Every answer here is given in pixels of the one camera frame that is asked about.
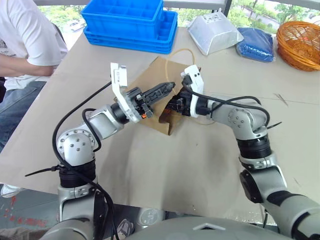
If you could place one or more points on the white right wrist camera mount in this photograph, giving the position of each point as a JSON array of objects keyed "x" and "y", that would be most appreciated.
[{"x": 196, "y": 75}]

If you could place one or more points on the grey shoe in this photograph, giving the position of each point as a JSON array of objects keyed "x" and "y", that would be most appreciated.
[{"x": 126, "y": 228}]

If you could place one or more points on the small blue plastic crate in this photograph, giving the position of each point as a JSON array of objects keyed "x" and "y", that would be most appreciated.
[{"x": 120, "y": 22}]

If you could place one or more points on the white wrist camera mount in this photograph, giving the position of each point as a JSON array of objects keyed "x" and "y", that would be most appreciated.
[
  {"x": 196, "y": 75},
  {"x": 117, "y": 75}
]

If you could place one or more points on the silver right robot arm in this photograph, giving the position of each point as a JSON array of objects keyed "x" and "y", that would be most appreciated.
[{"x": 252, "y": 120}]

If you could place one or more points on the black zip tie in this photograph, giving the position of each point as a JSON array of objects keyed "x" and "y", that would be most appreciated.
[
  {"x": 42, "y": 171},
  {"x": 273, "y": 125}
]

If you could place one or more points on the silver white plastic bag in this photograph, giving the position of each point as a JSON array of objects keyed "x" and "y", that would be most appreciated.
[{"x": 215, "y": 32}]

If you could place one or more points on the person in white t-shirt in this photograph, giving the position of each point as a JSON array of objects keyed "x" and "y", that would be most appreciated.
[{"x": 22, "y": 30}]

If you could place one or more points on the orange wicker basket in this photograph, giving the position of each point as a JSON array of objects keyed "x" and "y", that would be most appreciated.
[{"x": 297, "y": 47}]

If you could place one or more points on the person's bare forearm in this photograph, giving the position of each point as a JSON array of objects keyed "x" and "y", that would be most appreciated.
[{"x": 27, "y": 67}]

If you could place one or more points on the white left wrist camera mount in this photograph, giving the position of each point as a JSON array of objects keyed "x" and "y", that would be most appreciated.
[{"x": 117, "y": 75}]

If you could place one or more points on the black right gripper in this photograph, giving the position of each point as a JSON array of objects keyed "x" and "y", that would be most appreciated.
[{"x": 184, "y": 103}]

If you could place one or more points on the silver robot torso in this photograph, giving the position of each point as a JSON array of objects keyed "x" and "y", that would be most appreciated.
[{"x": 200, "y": 232}]

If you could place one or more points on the large blue plastic crate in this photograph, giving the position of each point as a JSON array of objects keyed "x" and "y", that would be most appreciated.
[{"x": 165, "y": 41}]

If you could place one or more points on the grey round object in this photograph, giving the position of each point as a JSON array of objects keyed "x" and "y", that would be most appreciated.
[{"x": 150, "y": 217}]

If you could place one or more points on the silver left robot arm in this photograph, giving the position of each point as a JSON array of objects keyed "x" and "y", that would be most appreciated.
[{"x": 75, "y": 147}]

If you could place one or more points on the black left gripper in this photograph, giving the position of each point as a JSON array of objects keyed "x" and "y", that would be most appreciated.
[{"x": 136, "y": 100}]

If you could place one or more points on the brown paper bag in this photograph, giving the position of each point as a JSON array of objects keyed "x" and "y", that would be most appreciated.
[{"x": 155, "y": 72}]

